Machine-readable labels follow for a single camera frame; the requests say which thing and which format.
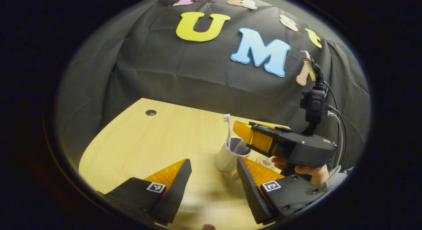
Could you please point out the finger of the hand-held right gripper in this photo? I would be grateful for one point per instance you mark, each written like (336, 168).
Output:
(260, 141)
(267, 125)

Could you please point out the wooden desktop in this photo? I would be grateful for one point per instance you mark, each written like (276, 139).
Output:
(148, 141)

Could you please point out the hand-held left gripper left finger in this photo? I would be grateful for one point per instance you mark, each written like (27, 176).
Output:
(174, 190)

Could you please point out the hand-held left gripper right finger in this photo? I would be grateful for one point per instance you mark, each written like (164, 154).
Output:
(250, 190)

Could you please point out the black backdrop cloth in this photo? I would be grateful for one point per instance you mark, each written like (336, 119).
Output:
(197, 75)

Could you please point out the white toothbrush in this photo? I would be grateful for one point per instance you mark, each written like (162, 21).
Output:
(228, 131)

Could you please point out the black desk grommet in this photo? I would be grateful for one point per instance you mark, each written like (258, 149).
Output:
(151, 112)

